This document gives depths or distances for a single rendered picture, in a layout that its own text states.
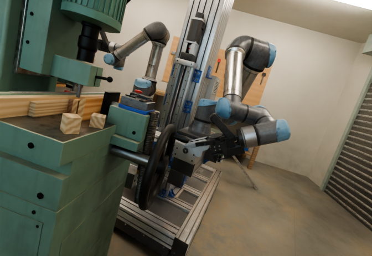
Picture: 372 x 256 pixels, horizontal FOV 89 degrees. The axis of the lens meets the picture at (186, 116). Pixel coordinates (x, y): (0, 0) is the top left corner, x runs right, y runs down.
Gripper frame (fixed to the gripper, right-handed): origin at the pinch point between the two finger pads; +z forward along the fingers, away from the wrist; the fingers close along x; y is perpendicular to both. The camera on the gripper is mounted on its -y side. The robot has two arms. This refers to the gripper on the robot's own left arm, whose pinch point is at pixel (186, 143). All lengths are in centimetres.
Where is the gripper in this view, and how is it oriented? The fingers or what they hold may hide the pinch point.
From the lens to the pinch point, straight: 71.5
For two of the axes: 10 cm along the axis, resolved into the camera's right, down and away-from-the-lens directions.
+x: 1.4, -1.2, 9.8
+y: 2.4, 9.7, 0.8
